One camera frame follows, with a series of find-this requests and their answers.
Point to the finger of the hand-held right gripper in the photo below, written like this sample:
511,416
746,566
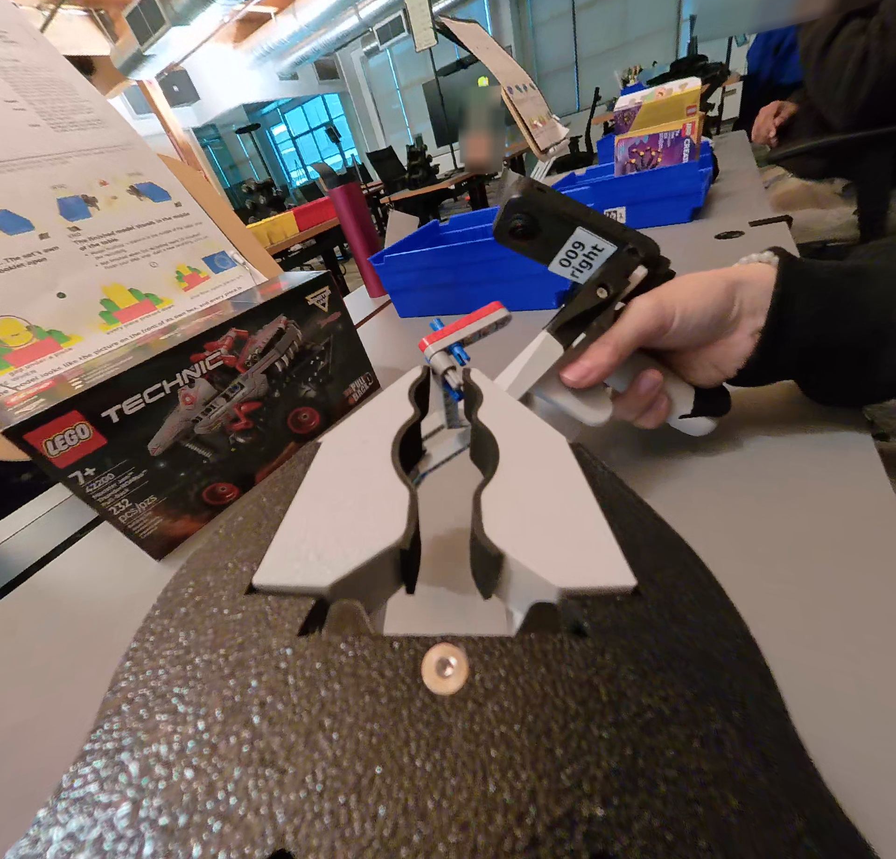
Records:
533,362

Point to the black wall screen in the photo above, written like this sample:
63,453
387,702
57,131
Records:
441,110

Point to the white paper sign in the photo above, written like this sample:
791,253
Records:
421,19

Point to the black speaker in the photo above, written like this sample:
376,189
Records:
178,88

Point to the red lego beam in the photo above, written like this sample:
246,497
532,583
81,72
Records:
462,323

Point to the black lego set box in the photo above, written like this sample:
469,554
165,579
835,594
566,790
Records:
175,411

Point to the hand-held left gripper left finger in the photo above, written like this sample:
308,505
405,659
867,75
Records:
336,523

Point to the silver ventilation duct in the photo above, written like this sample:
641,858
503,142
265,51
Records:
315,5

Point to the white board stand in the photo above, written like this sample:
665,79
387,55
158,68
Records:
542,162

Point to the printed instruction sheet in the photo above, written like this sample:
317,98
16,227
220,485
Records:
105,173

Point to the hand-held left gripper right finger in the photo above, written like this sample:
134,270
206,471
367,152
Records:
553,523

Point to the person's right hand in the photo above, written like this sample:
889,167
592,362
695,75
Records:
686,327

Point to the yellow plastic bin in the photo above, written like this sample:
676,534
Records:
269,232

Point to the red plastic bin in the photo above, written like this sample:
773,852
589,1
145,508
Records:
315,214

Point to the light grey lego beam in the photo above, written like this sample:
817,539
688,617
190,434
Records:
448,411

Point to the blue plastic storage bin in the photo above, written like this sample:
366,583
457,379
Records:
651,187
455,271

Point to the purple lego box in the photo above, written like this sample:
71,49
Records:
651,152

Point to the maroon water bottle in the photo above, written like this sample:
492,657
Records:
353,243

